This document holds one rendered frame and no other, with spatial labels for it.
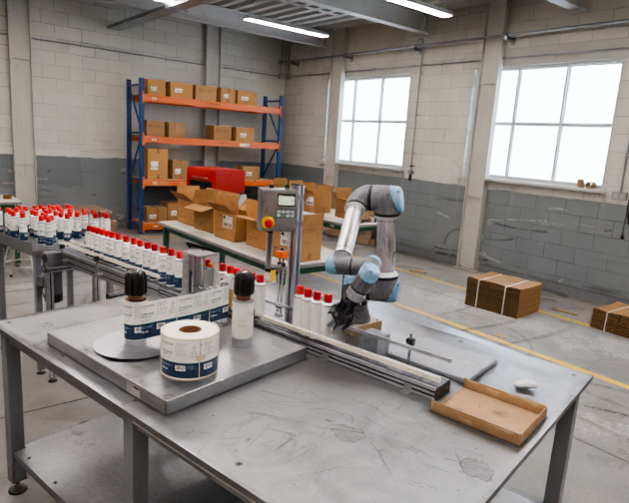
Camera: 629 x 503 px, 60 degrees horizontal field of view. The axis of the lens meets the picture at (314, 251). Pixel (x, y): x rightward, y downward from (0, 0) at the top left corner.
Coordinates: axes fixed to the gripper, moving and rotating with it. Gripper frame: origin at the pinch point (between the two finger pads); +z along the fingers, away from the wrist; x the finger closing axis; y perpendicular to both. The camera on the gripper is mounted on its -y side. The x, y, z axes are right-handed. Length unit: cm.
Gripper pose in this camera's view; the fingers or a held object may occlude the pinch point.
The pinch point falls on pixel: (333, 330)
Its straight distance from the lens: 225.0
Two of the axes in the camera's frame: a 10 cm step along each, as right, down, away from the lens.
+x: 6.3, 6.4, -4.4
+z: -4.4, 7.6, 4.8
